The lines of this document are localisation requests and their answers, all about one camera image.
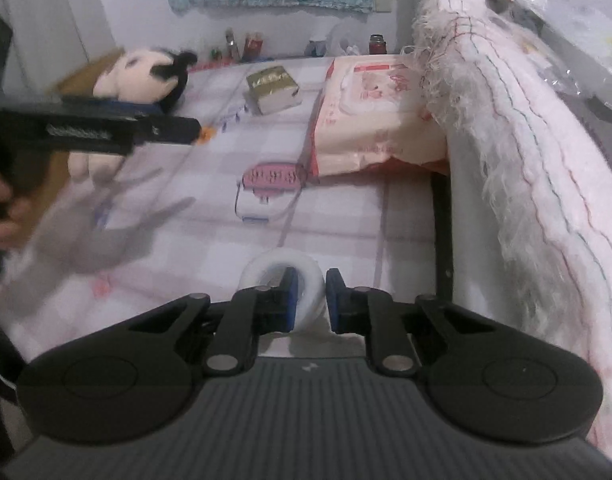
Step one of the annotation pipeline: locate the gold tissue box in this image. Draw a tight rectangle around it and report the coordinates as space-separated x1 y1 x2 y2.
246 66 303 116

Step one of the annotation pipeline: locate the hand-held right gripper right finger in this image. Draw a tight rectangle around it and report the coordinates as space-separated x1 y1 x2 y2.
325 267 494 377

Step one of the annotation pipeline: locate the clear plastic bag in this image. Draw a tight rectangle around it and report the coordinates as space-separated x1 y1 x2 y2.
506 0 612 126

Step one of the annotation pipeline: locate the black metal frame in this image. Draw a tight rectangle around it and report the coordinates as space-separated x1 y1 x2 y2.
430 169 457 302

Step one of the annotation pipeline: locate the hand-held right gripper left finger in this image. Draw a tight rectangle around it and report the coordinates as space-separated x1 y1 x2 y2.
127 266 301 377

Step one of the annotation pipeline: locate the white plastic bag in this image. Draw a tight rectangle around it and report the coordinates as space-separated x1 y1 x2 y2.
331 35 361 56

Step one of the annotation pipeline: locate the person's left hand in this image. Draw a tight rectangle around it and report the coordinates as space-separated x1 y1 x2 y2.
0 167 34 253

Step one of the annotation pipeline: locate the pink and white pouch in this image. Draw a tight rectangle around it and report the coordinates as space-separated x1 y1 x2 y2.
235 161 307 224

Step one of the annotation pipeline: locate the black haired plush doll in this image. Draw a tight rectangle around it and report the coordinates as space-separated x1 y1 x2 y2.
68 46 199 181

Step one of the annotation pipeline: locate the white fringed blanket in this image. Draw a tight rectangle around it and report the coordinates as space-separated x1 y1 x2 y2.
411 0 612 466

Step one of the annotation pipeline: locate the white tape roll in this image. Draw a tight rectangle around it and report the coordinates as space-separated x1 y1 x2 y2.
240 250 321 333

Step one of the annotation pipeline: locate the pink wet wipes pack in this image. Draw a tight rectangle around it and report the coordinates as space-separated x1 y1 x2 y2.
310 54 449 178

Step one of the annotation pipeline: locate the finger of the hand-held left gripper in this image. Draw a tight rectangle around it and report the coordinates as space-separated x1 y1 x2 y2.
132 114 203 148

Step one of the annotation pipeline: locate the pink checked bed sheet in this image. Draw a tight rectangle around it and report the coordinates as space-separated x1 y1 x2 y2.
0 55 454 361

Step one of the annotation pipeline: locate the red jar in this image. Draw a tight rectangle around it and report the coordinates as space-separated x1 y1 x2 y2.
243 31 264 61

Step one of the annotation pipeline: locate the white curtain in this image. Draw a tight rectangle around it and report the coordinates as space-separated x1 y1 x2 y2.
0 0 117 91

